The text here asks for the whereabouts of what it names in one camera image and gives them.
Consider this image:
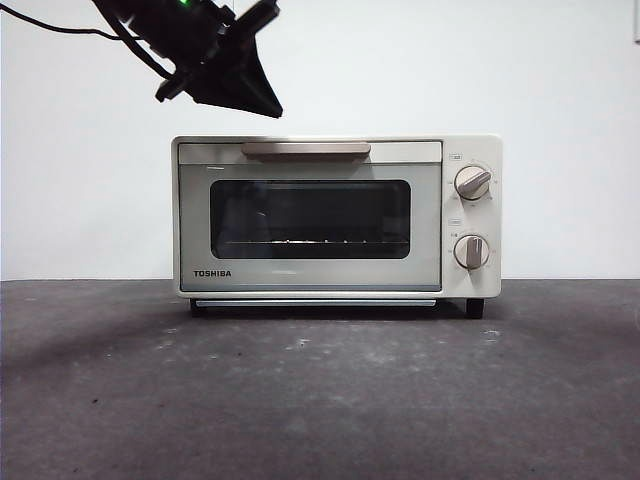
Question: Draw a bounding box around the glass oven door with handle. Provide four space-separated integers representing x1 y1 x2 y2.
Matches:
175 141 443 293

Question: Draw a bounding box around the silver crumb tray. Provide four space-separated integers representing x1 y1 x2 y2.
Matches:
193 298 436 308

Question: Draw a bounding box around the beige temperature knob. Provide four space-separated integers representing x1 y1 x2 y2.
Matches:
453 166 493 202

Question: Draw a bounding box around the cream Toshiba toaster oven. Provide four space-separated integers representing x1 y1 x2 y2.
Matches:
170 133 504 320

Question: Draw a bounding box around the beige timer knob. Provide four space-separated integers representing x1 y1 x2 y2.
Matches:
453 233 491 271

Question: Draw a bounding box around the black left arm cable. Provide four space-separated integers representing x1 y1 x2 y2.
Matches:
0 2 131 44

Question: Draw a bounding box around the metal wire oven rack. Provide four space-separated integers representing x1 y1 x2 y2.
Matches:
222 238 401 247

